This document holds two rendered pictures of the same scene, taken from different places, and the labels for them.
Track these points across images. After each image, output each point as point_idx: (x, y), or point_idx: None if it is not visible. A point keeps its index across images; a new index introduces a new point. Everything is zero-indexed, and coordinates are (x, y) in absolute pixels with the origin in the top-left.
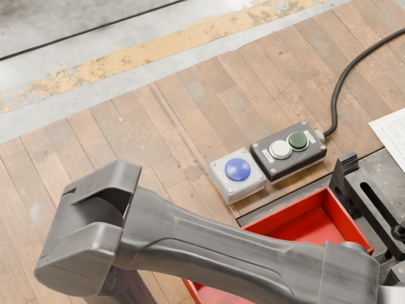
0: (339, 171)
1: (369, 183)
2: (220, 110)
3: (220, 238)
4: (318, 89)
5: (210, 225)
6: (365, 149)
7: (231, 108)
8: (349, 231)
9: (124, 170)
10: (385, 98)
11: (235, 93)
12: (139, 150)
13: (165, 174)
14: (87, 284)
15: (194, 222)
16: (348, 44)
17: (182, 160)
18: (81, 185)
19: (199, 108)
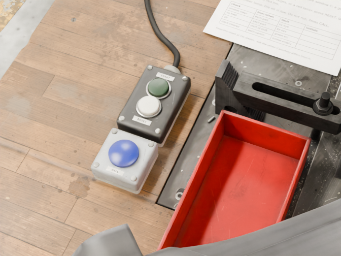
0: (222, 88)
1: (259, 81)
2: (59, 108)
3: (305, 244)
4: (134, 30)
5: (276, 237)
6: (218, 56)
7: (67, 100)
8: (272, 138)
9: (109, 249)
10: (198, 0)
11: (60, 83)
12: (7, 203)
13: (53, 209)
14: None
15: (257, 249)
16: None
17: (58, 182)
18: None
19: (35, 121)
